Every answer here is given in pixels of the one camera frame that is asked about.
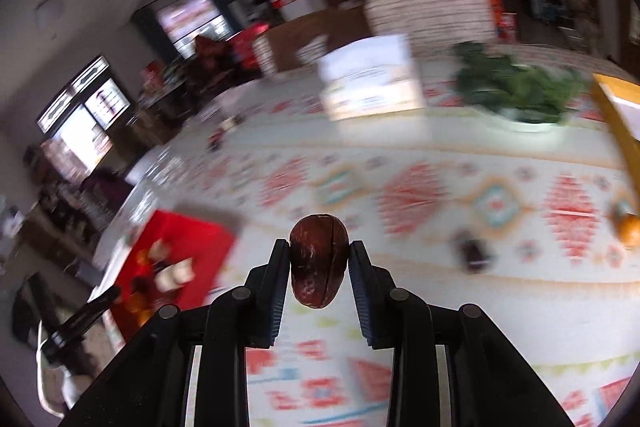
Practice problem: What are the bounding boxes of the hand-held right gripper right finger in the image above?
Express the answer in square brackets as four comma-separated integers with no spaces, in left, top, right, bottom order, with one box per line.
[349,241,576,427]

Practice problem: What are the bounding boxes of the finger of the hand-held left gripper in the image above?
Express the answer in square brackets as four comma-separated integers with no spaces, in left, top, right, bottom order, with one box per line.
[47,285,123,348]

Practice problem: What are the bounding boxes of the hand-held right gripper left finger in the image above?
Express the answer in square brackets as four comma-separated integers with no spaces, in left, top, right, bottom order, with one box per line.
[60,239,291,427]

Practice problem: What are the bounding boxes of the large orange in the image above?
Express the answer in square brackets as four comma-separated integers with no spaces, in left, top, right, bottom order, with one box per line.
[122,292,152,325]

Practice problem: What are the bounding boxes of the dark red jujube date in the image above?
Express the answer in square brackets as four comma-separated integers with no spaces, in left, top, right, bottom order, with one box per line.
[288,214,351,309]

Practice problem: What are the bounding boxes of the red cardboard box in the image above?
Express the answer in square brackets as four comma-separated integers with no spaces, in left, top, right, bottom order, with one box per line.
[97,208,236,343]

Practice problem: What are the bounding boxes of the patterned tablecloth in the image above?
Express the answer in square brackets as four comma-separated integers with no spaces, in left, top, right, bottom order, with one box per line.
[95,42,640,427]

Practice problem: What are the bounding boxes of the window with red stickers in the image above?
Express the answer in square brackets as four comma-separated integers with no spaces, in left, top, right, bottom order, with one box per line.
[37,54,132,172]

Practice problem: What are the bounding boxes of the white tissue box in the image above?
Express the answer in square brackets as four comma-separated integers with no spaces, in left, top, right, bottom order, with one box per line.
[318,34,426,122]

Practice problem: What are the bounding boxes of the white oval plate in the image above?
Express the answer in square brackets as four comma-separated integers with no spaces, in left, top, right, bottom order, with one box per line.
[487,107,563,134]

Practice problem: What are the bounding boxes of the red gift box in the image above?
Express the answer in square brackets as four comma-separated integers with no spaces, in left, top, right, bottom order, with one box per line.
[230,24,271,68]

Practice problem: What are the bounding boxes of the brown chair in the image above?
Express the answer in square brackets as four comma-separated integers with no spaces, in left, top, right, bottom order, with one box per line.
[252,7,373,75]

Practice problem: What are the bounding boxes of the green spinach leaves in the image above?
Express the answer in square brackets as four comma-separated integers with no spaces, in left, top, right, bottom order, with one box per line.
[452,42,586,122]

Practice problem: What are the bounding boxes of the small orange kumquat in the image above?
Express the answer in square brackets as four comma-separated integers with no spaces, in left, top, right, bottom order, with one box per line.
[612,202,640,250]

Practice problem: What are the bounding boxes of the bright window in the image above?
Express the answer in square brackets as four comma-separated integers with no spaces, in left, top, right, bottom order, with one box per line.
[155,0,226,58]

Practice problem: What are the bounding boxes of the chair with patterned cover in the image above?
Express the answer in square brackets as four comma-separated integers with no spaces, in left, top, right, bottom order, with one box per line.
[364,0,498,50]

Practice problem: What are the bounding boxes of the gold cardboard box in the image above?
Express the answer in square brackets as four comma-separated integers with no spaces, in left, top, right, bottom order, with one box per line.
[591,74,640,192]

